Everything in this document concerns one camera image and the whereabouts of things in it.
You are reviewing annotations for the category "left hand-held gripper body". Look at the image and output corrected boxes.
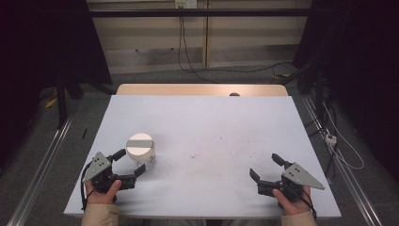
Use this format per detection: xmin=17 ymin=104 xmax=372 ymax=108
xmin=82 ymin=152 xmax=138 ymax=193

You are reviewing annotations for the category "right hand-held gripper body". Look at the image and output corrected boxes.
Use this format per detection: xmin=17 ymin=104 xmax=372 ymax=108
xmin=257 ymin=162 xmax=326 ymax=202

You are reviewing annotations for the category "person's right hand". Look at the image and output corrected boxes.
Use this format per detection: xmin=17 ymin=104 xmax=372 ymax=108
xmin=272 ymin=186 xmax=312 ymax=217

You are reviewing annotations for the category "person's left hand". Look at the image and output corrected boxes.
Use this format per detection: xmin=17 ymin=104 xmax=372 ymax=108
xmin=85 ymin=179 xmax=122 ymax=205

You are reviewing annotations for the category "black metal stand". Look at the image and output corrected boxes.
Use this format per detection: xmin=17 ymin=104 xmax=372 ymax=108
xmin=54 ymin=71 xmax=85 ymax=130
xmin=277 ymin=58 xmax=326 ymax=124

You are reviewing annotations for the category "yellow tape piece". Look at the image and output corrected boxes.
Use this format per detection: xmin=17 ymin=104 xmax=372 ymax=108
xmin=44 ymin=90 xmax=59 ymax=109

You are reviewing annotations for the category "black curtain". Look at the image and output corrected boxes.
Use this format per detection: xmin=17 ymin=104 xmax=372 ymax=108
xmin=0 ymin=0 xmax=113 ymax=166
xmin=292 ymin=0 xmax=399 ymax=182

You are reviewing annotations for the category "black horizontal metal bar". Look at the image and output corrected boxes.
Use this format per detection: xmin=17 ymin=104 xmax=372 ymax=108
xmin=88 ymin=8 xmax=314 ymax=19

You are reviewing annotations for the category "left hand-held gripper black cable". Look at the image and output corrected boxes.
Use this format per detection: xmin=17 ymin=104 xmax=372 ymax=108
xmin=80 ymin=161 xmax=96 ymax=212

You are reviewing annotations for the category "hand-held gripper black cable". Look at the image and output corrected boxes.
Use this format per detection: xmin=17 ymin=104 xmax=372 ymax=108
xmin=80 ymin=161 xmax=96 ymax=212
xmin=300 ymin=187 xmax=318 ymax=220

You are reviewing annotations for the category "right hand-held gripper black cable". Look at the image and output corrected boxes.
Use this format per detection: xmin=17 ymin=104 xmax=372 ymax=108
xmin=300 ymin=187 xmax=318 ymax=220

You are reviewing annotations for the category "aluminium floor rail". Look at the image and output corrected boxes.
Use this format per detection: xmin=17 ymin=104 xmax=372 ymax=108
xmin=301 ymin=95 xmax=384 ymax=226
xmin=6 ymin=115 xmax=75 ymax=226

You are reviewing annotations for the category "white floor cable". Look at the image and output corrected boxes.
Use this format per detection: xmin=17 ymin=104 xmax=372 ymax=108
xmin=322 ymin=103 xmax=366 ymax=171

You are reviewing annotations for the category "black wall cable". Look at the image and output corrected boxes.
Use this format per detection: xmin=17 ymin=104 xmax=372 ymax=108
xmin=181 ymin=15 xmax=295 ymax=75
xmin=177 ymin=8 xmax=220 ymax=85

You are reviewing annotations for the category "white wall outlet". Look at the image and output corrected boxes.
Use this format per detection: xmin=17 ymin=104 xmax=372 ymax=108
xmin=174 ymin=0 xmax=199 ymax=9

